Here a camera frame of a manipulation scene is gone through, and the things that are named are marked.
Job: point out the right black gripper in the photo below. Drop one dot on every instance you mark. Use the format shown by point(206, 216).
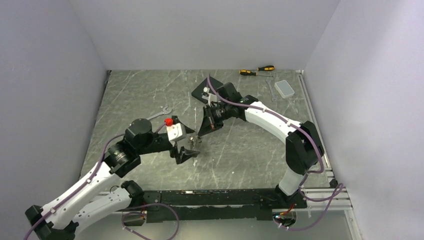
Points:
point(208, 124)

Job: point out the orange black screwdriver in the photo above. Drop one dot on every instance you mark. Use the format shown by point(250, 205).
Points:
point(244, 72)
point(267, 68)

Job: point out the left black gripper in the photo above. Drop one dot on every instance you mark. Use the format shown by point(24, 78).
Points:
point(185, 154)

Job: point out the plain black box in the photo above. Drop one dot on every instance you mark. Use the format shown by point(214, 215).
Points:
point(199, 94)

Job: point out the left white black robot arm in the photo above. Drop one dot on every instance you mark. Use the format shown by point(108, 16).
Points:
point(74, 210)

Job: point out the lower orange black screwdriver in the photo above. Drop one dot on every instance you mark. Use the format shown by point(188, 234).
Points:
point(244, 72)

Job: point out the upper orange black screwdriver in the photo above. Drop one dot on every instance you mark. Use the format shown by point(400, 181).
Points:
point(267, 68)

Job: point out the large chrome wrench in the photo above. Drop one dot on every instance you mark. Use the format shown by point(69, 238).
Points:
point(164, 111)

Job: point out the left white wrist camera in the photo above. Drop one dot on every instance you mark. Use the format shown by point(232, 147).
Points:
point(174, 133)

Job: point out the large metal keyring with keys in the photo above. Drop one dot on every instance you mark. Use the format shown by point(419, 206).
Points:
point(194, 140)

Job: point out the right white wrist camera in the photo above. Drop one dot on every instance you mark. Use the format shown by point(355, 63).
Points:
point(208, 96)

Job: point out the small silver wrench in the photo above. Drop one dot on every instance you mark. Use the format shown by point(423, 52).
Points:
point(273, 96)

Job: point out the translucent white plastic case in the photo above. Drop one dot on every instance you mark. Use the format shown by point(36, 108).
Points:
point(284, 89)

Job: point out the black base frame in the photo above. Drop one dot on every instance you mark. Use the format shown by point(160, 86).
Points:
point(215, 204)

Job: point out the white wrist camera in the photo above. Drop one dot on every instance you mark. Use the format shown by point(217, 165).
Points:
point(174, 133)
point(208, 96)

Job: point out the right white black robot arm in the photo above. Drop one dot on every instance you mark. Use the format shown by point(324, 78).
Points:
point(303, 147)

